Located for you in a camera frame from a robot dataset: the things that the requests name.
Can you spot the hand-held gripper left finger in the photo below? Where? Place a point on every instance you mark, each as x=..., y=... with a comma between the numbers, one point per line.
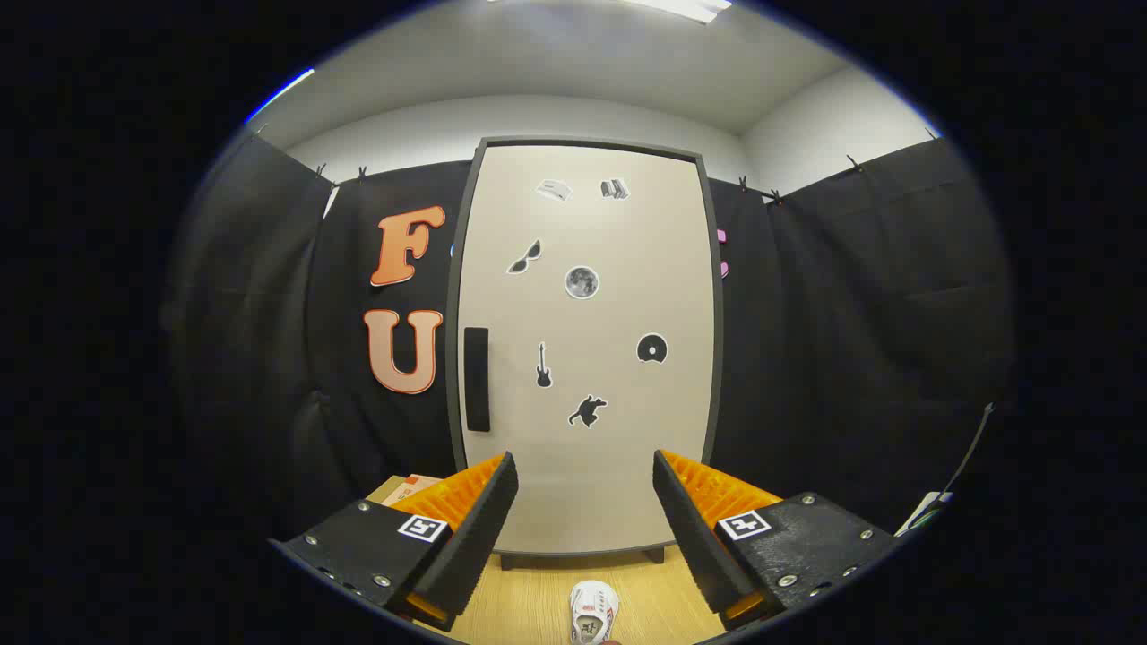
x=479, y=537

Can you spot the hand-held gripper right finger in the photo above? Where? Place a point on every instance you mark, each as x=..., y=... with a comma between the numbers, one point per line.
x=694, y=537

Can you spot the white canvas shoe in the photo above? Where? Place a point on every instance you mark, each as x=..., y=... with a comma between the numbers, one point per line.
x=591, y=600

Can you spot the dark grey shoe cabinet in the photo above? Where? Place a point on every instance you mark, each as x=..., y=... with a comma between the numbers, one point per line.
x=716, y=358

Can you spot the beige cover book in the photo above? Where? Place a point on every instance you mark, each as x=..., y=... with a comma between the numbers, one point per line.
x=417, y=484

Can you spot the white flat object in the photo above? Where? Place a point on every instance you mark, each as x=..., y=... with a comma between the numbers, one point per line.
x=923, y=511

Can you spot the black backdrop cloth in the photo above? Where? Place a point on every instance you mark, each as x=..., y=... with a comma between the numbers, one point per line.
x=851, y=358

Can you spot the thin black pole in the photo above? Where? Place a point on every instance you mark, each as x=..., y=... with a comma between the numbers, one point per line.
x=977, y=443

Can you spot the ceiling light strip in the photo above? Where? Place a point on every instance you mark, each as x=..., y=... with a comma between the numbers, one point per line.
x=280, y=92

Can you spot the ceiling light panel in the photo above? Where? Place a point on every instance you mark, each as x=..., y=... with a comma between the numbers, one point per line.
x=685, y=7

